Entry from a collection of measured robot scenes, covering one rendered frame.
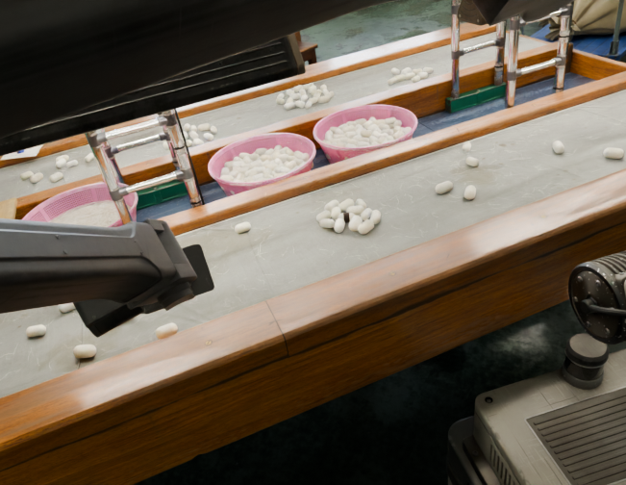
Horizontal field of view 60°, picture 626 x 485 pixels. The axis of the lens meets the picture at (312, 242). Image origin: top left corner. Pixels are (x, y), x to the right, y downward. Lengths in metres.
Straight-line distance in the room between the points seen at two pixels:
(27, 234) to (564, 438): 0.91
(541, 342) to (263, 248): 1.10
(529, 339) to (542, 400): 0.79
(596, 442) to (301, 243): 0.61
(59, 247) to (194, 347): 0.48
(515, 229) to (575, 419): 0.35
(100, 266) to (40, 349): 0.60
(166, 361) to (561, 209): 0.72
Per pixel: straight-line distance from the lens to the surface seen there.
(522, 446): 1.04
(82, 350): 0.94
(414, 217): 1.07
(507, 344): 1.85
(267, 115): 1.66
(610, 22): 3.88
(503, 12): 0.27
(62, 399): 0.87
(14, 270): 0.35
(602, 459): 1.06
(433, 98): 1.67
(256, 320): 0.85
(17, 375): 0.99
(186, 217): 1.17
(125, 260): 0.46
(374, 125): 1.48
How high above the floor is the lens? 1.33
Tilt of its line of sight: 35 degrees down
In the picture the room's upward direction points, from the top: 10 degrees counter-clockwise
